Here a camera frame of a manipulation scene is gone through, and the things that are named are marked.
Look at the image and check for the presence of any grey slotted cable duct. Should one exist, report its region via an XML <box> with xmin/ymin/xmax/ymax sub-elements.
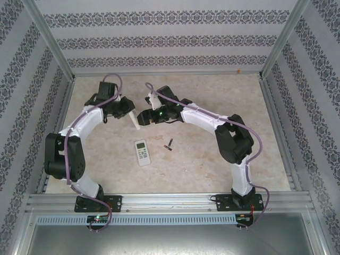
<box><xmin>36</xmin><ymin>214</ymin><xmax>237</xmax><ymax>225</ymax></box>

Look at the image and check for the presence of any aluminium front rail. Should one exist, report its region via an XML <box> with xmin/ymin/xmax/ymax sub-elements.
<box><xmin>25</xmin><ymin>193</ymin><xmax>316</xmax><ymax>213</ymax></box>

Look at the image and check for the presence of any aluminium frame post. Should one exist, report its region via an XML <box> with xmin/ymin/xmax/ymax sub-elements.
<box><xmin>259</xmin><ymin>0</ymin><xmax>312</xmax><ymax>80</ymax></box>
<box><xmin>23</xmin><ymin>0</ymin><xmax>77</xmax><ymax>82</ymax></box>

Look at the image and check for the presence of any controller board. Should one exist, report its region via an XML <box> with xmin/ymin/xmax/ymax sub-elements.
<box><xmin>236</xmin><ymin>213</ymin><xmax>255</xmax><ymax>223</ymax></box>
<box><xmin>87</xmin><ymin>215</ymin><xmax>110</xmax><ymax>224</ymax></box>

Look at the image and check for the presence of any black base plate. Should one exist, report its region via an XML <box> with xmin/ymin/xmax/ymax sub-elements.
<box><xmin>215</xmin><ymin>193</ymin><xmax>264</xmax><ymax>213</ymax></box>
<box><xmin>75</xmin><ymin>195</ymin><xmax>123</xmax><ymax>213</ymax></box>

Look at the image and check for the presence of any white remote control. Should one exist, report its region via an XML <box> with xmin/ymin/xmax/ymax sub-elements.
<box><xmin>134</xmin><ymin>139</ymin><xmax>153</xmax><ymax>167</ymax></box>
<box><xmin>129</xmin><ymin>109</ymin><xmax>142</xmax><ymax>131</ymax></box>

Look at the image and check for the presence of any aluminium side rail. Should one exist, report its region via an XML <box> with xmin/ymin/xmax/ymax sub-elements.
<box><xmin>259</xmin><ymin>78</ymin><xmax>301</xmax><ymax>191</ymax></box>
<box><xmin>36</xmin><ymin>79</ymin><xmax>77</xmax><ymax>194</ymax></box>

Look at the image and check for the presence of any grey metal sheet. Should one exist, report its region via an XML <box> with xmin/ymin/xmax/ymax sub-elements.
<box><xmin>26</xmin><ymin>224</ymin><xmax>326</xmax><ymax>255</ymax></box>

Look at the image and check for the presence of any aluminium back rail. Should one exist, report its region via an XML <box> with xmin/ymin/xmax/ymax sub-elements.
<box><xmin>73</xmin><ymin>67</ymin><xmax>264</xmax><ymax>78</ymax></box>

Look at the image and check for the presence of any purple cable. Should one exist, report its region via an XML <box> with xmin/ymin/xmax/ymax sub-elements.
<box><xmin>144</xmin><ymin>82</ymin><xmax>272</xmax><ymax>232</ymax></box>
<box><xmin>65</xmin><ymin>73</ymin><xmax>123</xmax><ymax>234</ymax></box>

